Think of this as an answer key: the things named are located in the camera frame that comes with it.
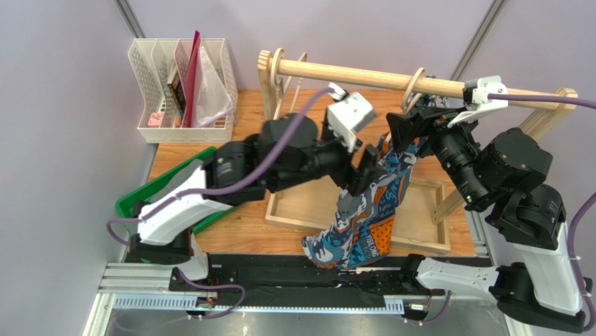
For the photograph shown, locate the patterned blue orange shorts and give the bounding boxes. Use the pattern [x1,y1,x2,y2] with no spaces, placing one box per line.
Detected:
[301,90,448,270]

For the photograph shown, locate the grey shorts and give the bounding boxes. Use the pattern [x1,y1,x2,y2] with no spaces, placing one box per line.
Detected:
[153,159,203,200]

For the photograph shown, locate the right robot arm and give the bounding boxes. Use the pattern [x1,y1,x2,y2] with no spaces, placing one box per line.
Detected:
[386,107,595,334]

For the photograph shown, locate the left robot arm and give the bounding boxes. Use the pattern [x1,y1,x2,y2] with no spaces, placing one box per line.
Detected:
[127,111,381,279]

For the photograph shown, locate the wooden clothes rack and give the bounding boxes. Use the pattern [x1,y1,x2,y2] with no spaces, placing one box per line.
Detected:
[257,49,582,251]

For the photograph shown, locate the clear plastic bag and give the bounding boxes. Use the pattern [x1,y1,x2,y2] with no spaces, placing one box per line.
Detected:
[191,44,232,128]

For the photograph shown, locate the red folder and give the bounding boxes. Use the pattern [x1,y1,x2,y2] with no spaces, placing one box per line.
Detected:
[183,31,201,128]

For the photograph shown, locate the white file organizer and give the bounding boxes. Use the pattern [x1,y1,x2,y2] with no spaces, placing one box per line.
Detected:
[128,38,238,144]

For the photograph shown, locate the dark book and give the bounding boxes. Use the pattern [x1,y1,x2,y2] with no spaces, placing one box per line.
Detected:
[166,69,186,115]

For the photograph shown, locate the pink eraser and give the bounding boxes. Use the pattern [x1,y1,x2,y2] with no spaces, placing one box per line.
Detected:
[147,112,164,128]

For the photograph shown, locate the green plastic tray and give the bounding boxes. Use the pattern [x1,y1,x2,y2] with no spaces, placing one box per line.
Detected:
[115,146,237,235]

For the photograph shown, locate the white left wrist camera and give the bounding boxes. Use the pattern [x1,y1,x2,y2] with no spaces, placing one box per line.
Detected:
[327,83,377,153]

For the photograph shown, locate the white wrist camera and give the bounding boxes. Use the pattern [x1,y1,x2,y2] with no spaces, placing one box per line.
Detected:
[327,83,377,153]
[448,76,509,128]

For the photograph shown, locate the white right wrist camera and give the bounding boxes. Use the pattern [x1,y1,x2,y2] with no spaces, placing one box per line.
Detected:
[448,76,509,128]

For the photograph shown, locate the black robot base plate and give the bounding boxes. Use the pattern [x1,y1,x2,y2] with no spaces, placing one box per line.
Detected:
[99,251,495,314]

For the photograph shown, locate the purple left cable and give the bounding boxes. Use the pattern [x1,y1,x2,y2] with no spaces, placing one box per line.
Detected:
[106,87,332,248]

